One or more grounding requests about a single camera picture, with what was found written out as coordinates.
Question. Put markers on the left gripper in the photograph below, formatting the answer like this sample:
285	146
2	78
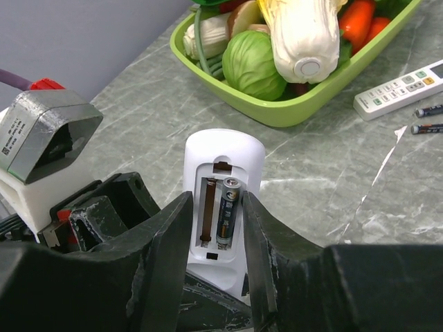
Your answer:
98	212

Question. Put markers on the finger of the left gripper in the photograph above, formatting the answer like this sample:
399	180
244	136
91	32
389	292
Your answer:
204	307

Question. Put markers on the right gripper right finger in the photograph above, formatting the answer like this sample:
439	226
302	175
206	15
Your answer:
296	285

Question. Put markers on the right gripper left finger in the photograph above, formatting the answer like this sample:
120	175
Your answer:
133	282

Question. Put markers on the green battery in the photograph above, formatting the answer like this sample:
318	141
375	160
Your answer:
230	192

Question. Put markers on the white remote with coloured buttons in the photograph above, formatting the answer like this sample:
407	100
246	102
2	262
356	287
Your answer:
211	156

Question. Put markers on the white air conditioner remote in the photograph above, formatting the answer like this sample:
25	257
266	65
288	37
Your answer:
399	92

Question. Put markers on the green plastic basket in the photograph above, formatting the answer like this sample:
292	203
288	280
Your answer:
290	110

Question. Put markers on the black battery lower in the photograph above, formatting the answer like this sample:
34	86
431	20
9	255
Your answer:
426	128

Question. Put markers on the black battery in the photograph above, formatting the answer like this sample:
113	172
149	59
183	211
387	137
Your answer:
429	111
426	128

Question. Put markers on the round green cabbage toy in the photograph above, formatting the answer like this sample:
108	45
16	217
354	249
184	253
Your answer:
248	66

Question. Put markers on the white mushroom toy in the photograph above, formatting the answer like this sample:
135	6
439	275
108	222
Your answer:
214	37

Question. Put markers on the black battery upper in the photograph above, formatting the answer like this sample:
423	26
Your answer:
429	111

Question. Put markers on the yellow napa cabbage toy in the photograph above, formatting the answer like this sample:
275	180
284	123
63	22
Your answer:
305	38

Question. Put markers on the red tomato toys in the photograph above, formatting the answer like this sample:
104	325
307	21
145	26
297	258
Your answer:
360	25

